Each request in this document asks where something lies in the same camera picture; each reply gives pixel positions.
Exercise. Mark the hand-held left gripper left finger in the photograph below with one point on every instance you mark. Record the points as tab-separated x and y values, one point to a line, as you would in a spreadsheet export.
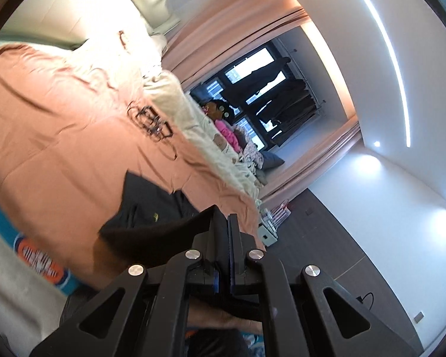
212	238

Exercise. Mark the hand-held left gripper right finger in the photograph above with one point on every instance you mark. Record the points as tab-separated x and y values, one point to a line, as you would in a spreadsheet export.
241	260

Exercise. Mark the black jacket with yellow logo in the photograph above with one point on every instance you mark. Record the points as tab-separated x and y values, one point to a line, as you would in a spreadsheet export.
145	227

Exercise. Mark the white nightstand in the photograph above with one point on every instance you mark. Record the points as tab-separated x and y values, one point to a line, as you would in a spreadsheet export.
269	232

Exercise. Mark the striped gift bag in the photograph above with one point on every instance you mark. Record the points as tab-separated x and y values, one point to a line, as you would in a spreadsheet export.
281	211

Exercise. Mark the grey pillow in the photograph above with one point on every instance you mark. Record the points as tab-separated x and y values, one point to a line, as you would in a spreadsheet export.
273	160

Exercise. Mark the pink cloth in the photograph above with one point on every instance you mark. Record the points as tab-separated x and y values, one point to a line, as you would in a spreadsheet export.
226	134

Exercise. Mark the cream duvet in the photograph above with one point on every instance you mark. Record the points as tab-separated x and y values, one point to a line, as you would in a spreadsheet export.
193	134

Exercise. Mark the pink curtain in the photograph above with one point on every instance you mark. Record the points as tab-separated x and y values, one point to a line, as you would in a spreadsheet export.
319	160
226	41

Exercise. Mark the black hangers bundle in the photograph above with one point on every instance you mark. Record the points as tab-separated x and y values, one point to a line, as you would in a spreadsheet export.
152	122

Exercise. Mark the black plush toy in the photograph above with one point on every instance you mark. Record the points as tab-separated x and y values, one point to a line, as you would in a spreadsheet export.
217	108

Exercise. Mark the dark hanging garments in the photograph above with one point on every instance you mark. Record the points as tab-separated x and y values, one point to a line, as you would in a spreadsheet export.
293	108

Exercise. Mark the black hanging coat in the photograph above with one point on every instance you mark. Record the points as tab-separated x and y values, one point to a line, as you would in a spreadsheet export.
264	76

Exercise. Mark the dark framed window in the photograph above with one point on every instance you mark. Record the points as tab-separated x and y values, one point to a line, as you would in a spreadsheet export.
245	70

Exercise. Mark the recessed ceiling spotlight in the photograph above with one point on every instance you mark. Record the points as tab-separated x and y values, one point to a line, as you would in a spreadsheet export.
376	143

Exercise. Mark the bed with orange sheet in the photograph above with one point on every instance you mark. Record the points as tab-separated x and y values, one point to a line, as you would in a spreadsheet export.
59	137

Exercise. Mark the ceiling light strip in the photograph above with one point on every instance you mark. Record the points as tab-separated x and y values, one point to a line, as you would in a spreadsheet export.
392	55

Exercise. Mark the cream upholstered headboard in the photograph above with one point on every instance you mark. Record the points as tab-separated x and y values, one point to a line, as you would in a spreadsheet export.
78	7

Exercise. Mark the wall socket plate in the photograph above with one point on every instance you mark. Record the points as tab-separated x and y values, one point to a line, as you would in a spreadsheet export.
419	317

